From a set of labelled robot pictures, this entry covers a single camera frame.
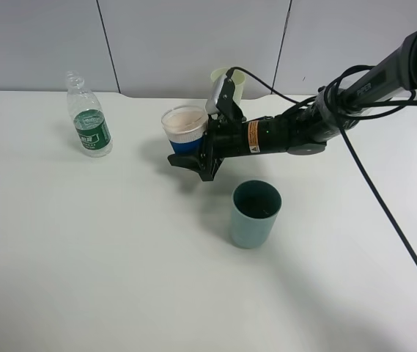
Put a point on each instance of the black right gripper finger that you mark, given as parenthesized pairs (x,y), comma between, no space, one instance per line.
(189,161)

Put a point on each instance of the glass cup with blue sleeve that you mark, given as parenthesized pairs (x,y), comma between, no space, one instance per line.
(184,127)

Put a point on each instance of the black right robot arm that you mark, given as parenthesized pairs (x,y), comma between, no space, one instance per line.
(306,127)

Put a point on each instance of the clear bottle with green label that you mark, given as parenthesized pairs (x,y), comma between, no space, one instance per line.
(87,116)

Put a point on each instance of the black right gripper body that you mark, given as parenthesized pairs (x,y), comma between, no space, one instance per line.
(265,135)

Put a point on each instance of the pale green plastic cup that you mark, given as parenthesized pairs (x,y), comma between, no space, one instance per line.
(238,78)

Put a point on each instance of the teal plastic cup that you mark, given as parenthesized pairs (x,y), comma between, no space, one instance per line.
(255,206)

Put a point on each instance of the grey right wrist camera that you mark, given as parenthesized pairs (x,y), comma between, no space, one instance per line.
(222,91)

